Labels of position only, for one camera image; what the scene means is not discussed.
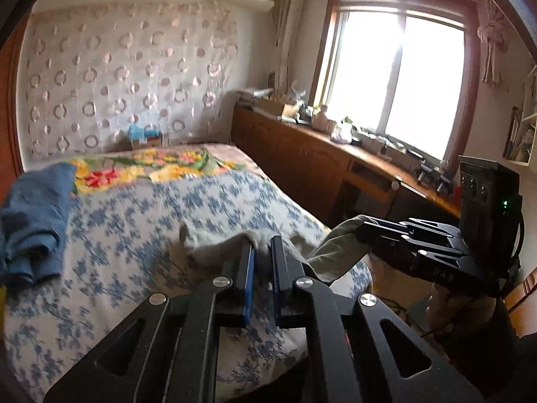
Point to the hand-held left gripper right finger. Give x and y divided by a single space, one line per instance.
277 277

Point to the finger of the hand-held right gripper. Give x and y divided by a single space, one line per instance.
402 256
390 227

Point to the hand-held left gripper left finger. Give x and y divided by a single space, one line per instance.
249 277

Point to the grey pants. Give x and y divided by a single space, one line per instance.
331 247

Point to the person's right forearm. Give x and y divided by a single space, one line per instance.
499 344

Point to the person's right hand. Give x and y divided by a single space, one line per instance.
444 306

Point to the clear bottle with green cap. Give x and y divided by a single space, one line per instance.
342 130

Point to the bed with blue floral sheet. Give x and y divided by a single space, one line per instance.
147 239

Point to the long wooden cabinet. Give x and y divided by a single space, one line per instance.
293 155

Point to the white jug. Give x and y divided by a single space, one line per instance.
323 121

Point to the wooden framed window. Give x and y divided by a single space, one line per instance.
377 71

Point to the colourful floral blanket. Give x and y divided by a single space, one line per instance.
126 172

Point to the small cardboard box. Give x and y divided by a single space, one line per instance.
147 143

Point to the open cardboard box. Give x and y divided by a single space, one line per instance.
268 107

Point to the stack of papers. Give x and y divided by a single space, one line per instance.
251 94

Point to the pale window curtain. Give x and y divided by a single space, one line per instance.
289 33

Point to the blue jeans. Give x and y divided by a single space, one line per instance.
33 218

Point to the wooden slatted wardrobe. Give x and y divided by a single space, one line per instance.
10 113

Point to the white wall shelf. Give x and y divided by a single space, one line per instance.
522 134

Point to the circle-patterned wall curtain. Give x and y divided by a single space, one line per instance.
126 71

